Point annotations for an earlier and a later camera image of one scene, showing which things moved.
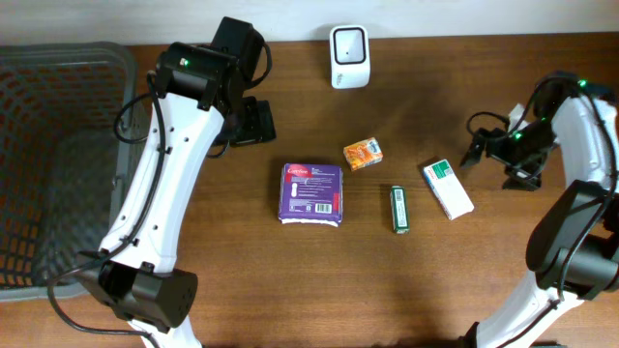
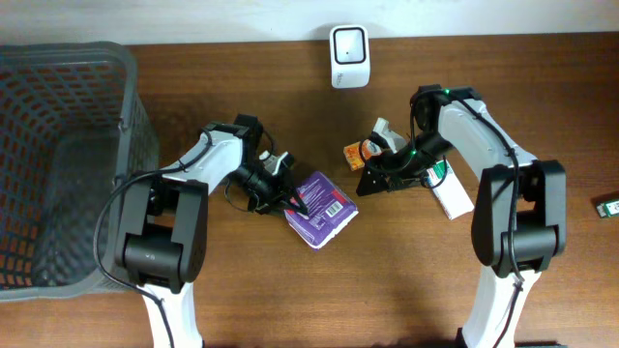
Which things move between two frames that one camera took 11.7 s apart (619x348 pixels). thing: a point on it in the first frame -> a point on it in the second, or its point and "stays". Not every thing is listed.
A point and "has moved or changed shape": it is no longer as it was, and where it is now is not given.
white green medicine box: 448,188 stays
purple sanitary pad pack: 310,193 has moved or changed shape
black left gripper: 258,124 -> 275,196
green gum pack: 400,210 has moved or changed shape
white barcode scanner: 350,56 stays
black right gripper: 490,146 -> 385,173
